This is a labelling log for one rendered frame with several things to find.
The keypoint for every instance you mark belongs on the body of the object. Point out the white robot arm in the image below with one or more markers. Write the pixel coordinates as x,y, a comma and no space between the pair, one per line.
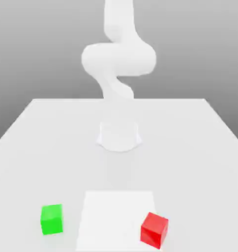
119,59

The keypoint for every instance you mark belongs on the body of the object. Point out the small red cube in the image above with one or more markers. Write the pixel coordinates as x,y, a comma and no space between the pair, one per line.
154,230

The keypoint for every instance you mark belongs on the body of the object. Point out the small green cube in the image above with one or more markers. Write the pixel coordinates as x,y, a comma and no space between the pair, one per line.
51,219

